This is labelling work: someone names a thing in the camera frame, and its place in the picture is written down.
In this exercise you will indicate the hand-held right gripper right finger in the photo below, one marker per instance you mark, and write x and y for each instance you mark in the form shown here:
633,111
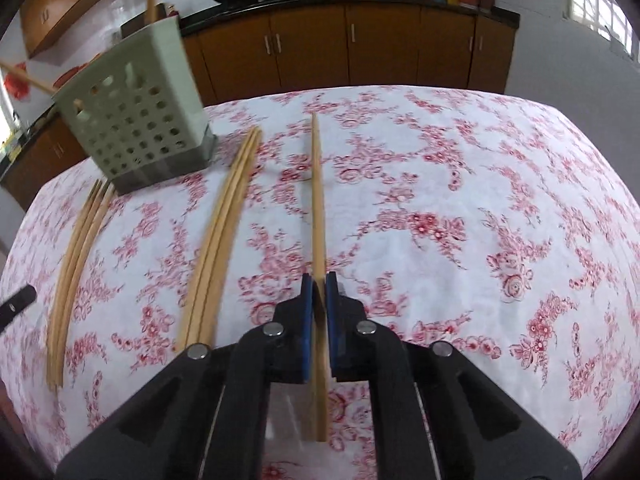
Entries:
333,332

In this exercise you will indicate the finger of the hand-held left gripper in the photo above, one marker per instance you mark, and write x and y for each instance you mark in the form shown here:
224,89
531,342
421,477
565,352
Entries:
17,305

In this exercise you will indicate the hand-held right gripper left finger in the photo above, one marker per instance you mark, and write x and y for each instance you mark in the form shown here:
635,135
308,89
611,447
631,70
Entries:
307,332

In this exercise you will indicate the bundle of wooden chopsticks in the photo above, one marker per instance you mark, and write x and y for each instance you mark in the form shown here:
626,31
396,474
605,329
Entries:
76,285

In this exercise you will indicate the green perforated utensil holder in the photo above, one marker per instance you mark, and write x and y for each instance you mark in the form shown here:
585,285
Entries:
165,85

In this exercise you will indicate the red floral tablecloth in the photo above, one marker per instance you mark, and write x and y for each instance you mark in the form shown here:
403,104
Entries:
450,185

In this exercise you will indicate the red hanging plastic bag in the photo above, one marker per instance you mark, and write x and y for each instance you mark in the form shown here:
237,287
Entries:
16,82

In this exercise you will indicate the red basin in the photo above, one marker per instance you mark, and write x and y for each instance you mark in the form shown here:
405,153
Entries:
70,76

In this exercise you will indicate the brown base cabinet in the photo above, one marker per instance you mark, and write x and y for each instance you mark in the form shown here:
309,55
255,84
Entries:
310,45

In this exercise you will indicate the barred window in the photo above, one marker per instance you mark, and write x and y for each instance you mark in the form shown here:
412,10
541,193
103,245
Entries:
600,0

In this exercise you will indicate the brown wall cabinet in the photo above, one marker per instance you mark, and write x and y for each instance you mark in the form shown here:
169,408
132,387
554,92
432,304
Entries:
65,0

